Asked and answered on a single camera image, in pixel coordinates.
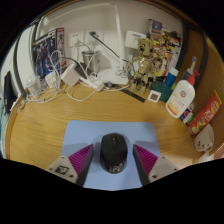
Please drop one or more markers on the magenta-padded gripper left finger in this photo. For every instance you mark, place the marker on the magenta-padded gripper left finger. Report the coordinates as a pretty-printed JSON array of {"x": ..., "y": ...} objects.
[{"x": 66, "y": 168}]

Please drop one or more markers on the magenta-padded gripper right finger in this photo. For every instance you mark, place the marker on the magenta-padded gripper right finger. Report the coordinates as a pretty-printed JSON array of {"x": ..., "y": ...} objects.
[{"x": 158, "y": 168}]

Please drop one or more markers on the black computer mouse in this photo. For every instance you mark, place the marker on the black computer mouse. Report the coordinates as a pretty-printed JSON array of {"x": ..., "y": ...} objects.
[{"x": 114, "y": 152}]

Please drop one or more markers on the light blue mouse pad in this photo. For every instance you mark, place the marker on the light blue mouse pad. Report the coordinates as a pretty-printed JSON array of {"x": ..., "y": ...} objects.
[{"x": 110, "y": 128}]

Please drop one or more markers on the small white cup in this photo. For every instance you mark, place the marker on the small white cup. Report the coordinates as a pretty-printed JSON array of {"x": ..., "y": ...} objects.
[{"x": 206, "y": 156}]

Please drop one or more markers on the white mug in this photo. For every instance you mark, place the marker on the white mug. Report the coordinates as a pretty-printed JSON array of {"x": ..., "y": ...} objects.
[{"x": 205, "y": 138}]

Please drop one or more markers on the small blue labelled bottle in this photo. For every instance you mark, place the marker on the small blue labelled bottle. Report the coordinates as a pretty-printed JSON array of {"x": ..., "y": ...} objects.
[{"x": 187, "y": 115}]

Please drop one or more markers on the small white square box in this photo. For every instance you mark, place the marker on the small white square box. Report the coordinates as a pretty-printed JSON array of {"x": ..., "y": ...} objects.
[{"x": 154, "y": 96}]

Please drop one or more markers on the white pump lotion bottle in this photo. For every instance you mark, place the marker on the white pump lotion bottle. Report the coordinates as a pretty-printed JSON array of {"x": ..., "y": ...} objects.
[{"x": 180, "y": 98}]

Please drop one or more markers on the teal round container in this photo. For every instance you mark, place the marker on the teal round container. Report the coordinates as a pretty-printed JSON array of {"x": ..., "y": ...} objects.
[{"x": 162, "y": 90}]

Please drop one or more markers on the black ruler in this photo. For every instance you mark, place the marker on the black ruler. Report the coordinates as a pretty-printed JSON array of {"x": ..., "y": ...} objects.
[{"x": 133, "y": 94}]

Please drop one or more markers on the clear domed plastic cup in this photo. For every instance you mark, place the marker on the clear domed plastic cup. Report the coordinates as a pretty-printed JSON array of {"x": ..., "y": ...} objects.
[{"x": 34, "y": 86}]

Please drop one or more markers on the white power strip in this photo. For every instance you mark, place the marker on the white power strip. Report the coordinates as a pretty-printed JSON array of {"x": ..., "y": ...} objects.
[{"x": 91, "y": 83}]

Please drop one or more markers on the small white charger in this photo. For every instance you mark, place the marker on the small white charger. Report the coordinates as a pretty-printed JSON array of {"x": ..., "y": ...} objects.
[{"x": 50, "y": 79}]

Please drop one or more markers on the blue bottle white cap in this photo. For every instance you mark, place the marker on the blue bottle white cap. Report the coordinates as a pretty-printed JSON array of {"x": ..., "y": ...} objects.
[{"x": 171, "y": 77}]

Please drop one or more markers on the large white charger block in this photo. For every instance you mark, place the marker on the large white charger block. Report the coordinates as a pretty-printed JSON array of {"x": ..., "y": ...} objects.
[{"x": 70, "y": 75}]

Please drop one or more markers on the black plug adapter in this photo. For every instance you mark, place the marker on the black plug adapter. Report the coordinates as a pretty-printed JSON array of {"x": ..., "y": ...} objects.
[{"x": 81, "y": 70}]

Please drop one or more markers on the blue-capped spray bottle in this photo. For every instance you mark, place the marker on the blue-capped spray bottle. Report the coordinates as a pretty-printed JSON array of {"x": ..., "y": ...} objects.
[{"x": 190, "y": 69}]

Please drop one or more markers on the brown tree figure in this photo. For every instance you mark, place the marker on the brown tree figure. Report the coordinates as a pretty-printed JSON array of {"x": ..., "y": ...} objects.
[{"x": 143, "y": 65}]

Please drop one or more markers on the metal cup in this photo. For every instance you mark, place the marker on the metal cup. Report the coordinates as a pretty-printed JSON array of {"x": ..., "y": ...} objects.
[{"x": 90, "y": 60}]

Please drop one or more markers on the robot model kit box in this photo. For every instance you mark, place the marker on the robot model kit box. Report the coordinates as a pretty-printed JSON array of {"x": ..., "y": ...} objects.
[{"x": 48, "y": 53}]

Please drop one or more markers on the colourful toy boxes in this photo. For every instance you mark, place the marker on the colourful toy boxes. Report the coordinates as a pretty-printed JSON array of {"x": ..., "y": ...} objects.
[{"x": 165, "y": 36}]

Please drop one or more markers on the white router box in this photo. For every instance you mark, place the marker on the white router box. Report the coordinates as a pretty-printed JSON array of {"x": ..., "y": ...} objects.
[{"x": 135, "y": 38}]

